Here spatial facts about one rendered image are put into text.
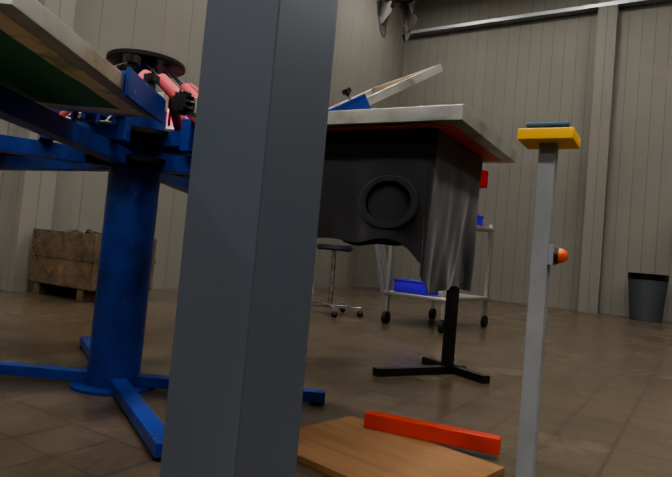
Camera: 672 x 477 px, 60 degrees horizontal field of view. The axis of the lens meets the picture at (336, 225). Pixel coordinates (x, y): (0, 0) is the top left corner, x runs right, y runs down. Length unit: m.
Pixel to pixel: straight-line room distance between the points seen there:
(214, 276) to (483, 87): 10.63
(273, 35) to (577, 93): 10.10
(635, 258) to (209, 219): 9.64
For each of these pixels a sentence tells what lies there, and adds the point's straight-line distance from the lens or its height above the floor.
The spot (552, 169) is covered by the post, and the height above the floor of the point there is 0.86.
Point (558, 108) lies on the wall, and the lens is 11.01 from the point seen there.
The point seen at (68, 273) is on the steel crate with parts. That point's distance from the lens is 5.44.
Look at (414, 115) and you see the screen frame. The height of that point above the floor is 0.97.
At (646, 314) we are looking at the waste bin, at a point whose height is 0.10.
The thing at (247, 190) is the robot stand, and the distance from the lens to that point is 1.01.
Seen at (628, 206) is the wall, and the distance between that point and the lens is 10.51.
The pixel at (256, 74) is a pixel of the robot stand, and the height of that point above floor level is 0.91.
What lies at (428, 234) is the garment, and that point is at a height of 0.68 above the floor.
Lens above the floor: 0.61
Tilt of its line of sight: 3 degrees up
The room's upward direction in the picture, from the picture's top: 5 degrees clockwise
